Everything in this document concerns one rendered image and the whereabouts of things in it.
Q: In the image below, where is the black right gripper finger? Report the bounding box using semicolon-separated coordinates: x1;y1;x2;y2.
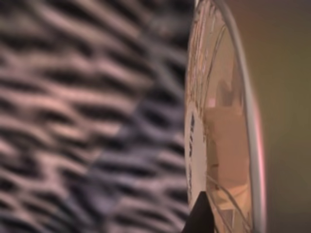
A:
186;190;216;233

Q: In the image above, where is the black and white patterned cloth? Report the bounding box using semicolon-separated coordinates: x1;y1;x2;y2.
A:
0;0;266;233

